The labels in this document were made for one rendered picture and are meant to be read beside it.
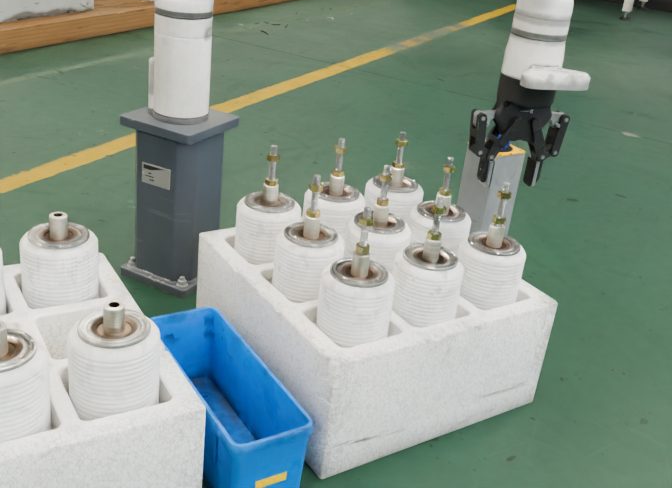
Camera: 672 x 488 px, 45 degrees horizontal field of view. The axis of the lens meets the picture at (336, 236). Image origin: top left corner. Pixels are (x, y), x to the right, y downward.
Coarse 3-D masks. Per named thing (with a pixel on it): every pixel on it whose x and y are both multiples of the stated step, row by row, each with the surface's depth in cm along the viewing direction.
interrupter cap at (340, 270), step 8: (336, 264) 106; (344, 264) 106; (376, 264) 107; (336, 272) 104; (344, 272) 104; (368, 272) 105; (376, 272) 105; (384, 272) 105; (344, 280) 102; (352, 280) 102; (360, 280) 102; (368, 280) 102; (376, 280) 103; (384, 280) 103
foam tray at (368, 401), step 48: (240, 288) 117; (528, 288) 122; (288, 336) 107; (432, 336) 107; (480, 336) 112; (528, 336) 118; (288, 384) 109; (336, 384) 99; (384, 384) 104; (432, 384) 110; (480, 384) 116; (528, 384) 123; (336, 432) 103; (384, 432) 109; (432, 432) 115
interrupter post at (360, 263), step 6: (354, 252) 103; (354, 258) 103; (360, 258) 103; (366, 258) 103; (354, 264) 103; (360, 264) 103; (366, 264) 103; (354, 270) 104; (360, 270) 103; (366, 270) 104; (360, 276) 104
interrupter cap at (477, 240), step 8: (480, 232) 120; (472, 240) 117; (480, 240) 118; (504, 240) 118; (512, 240) 118; (480, 248) 114; (488, 248) 115; (496, 248) 116; (504, 248) 116; (512, 248) 116; (520, 248) 116; (504, 256) 114
